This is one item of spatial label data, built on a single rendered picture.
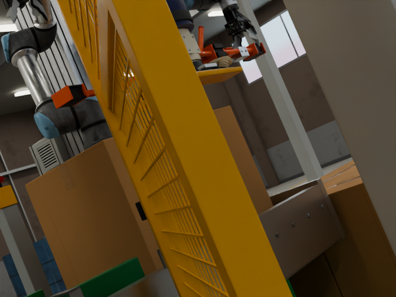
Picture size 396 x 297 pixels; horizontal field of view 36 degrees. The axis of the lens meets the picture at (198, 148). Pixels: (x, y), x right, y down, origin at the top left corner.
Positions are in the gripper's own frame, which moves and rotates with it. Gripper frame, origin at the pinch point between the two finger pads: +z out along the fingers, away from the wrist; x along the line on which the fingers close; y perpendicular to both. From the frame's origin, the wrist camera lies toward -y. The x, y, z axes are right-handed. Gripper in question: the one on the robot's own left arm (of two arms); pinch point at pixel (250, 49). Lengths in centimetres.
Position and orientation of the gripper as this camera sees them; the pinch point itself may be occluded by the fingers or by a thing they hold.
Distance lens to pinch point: 272.4
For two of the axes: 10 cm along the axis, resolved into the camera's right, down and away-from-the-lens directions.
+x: 7.4, -3.6, -5.7
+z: 3.9, 9.2, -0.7
